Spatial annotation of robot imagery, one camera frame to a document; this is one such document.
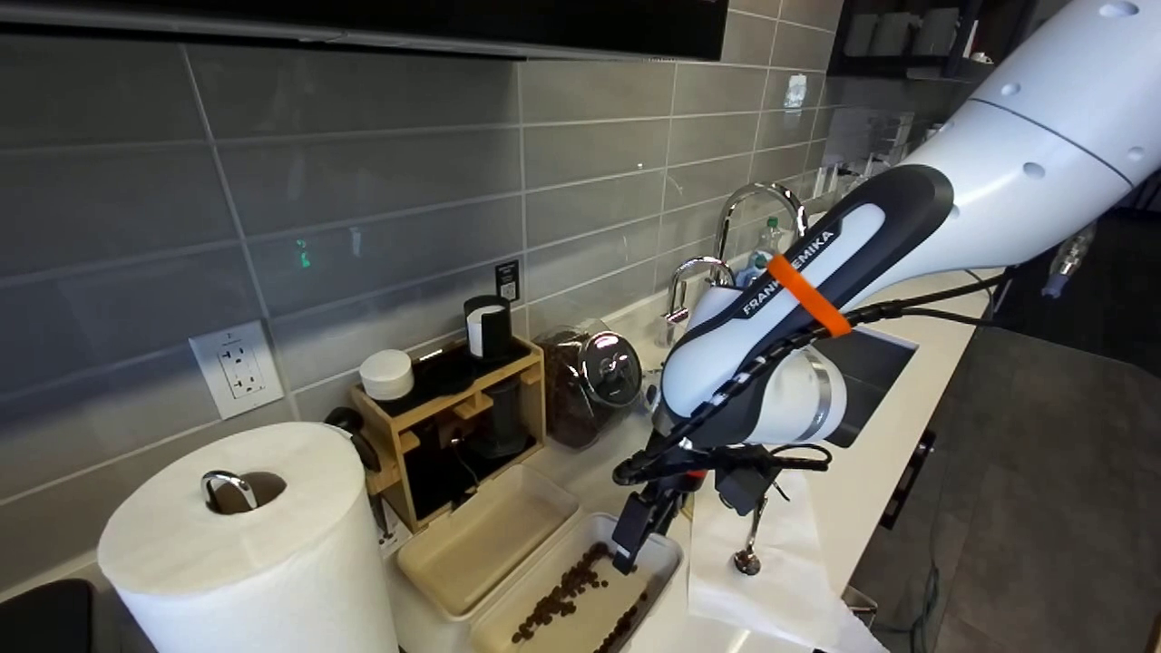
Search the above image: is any white round lid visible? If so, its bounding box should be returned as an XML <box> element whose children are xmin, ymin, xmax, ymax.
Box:
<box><xmin>356</xmin><ymin>349</ymin><xmax>416</xmax><ymax>407</ymax></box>

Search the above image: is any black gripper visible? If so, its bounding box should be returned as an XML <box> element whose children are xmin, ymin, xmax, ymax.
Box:
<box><xmin>605</xmin><ymin>432</ymin><xmax>838</xmax><ymax>582</ymax></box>

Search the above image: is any black wall outlet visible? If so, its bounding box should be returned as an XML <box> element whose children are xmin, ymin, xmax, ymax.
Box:
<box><xmin>491</xmin><ymin>257</ymin><xmax>527</xmax><ymax>303</ymax></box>

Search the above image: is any large chrome faucet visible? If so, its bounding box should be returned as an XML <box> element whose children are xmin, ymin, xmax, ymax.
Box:
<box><xmin>715</xmin><ymin>176</ymin><xmax>813</xmax><ymax>266</ymax></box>

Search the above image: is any coffee beans pile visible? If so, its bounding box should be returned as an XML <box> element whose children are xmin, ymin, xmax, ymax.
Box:
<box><xmin>508</xmin><ymin>540</ymin><xmax>664</xmax><ymax>653</ymax></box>

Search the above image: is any black coffee machine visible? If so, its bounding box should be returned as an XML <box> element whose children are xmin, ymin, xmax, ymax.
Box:
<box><xmin>0</xmin><ymin>578</ymin><xmax>97</xmax><ymax>653</ymax></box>

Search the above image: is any white wall outlet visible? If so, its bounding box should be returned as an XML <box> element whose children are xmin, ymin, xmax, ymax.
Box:
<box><xmin>186</xmin><ymin>315</ymin><xmax>288</xmax><ymax>424</ymax></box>

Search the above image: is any glass jar with metal lid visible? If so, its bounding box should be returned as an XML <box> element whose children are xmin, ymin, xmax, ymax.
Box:
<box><xmin>544</xmin><ymin>325</ymin><xmax>648</xmax><ymax>452</ymax></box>

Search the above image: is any metal spoon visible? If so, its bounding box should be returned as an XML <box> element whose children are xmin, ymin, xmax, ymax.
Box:
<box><xmin>729</xmin><ymin>490</ymin><xmax>780</xmax><ymax>582</ymax></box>

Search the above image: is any white paper towel roll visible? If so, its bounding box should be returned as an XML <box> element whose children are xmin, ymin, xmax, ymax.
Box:
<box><xmin>96</xmin><ymin>417</ymin><xmax>406</xmax><ymax>653</ymax></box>

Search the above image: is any small chrome faucet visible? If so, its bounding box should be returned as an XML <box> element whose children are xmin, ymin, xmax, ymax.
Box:
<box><xmin>664</xmin><ymin>249</ymin><xmax>733</xmax><ymax>351</ymax></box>

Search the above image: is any orange strap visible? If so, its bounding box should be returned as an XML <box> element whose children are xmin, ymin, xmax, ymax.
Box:
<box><xmin>767</xmin><ymin>249</ymin><xmax>859</xmax><ymax>341</ymax></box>

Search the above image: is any black cup on organizer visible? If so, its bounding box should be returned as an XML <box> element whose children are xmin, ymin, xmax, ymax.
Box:
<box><xmin>461</xmin><ymin>293</ymin><xmax>519</xmax><ymax>365</ymax></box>

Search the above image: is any wooden countertop organizer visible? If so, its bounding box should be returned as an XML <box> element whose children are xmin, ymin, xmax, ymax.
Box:
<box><xmin>344</xmin><ymin>334</ymin><xmax>550</xmax><ymax>536</ymax></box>

